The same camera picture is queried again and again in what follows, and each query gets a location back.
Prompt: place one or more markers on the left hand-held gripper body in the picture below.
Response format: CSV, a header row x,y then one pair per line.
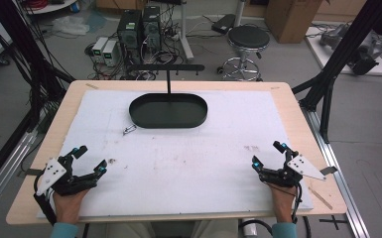
x,y
72,183

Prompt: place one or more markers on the white metal table leg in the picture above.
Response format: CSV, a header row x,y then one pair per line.
x,y
186,33

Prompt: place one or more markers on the black stand with oval tray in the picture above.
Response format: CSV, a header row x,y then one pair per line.
x,y
168,110

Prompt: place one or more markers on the black tape piece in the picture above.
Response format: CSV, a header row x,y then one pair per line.
x,y
33,172

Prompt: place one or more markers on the thin wooden strip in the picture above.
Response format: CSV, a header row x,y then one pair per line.
x,y
320,199

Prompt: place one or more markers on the white power supply unit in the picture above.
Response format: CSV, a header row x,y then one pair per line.
x,y
99,49
110,53

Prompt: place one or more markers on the aluminium rail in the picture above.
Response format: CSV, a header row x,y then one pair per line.
x,y
339,178
10,165

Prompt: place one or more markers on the person's right hand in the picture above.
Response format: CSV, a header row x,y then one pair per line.
x,y
282,203

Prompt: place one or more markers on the black round stool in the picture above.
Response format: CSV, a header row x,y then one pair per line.
x,y
248,39

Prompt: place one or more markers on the black flat device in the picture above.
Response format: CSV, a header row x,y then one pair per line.
x,y
223,23

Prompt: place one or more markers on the grey tape piece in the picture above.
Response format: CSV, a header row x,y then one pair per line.
x,y
329,171

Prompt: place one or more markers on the brown cardboard box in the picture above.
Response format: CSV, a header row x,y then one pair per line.
x,y
291,20

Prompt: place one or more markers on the round white table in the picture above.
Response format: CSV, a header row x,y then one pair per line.
x,y
51,6

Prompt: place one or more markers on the grey device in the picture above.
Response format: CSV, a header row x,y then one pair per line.
x,y
332,35

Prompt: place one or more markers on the person's left hand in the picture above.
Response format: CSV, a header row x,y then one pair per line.
x,y
67,206

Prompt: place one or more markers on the white plastic bag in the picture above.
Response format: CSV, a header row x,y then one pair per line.
x,y
70,25

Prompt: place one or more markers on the black computer tower green label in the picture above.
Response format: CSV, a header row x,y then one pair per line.
x,y
129,33

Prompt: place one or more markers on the white foam mat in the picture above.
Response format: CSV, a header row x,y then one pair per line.
x,y
185,165

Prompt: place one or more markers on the small metal clip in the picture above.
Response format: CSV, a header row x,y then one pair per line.
x,y
129,129

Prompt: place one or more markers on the black tape cross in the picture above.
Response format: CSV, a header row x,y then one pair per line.
x,y
334,222

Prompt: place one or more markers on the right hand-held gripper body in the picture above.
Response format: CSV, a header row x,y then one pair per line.
x,y
286,174

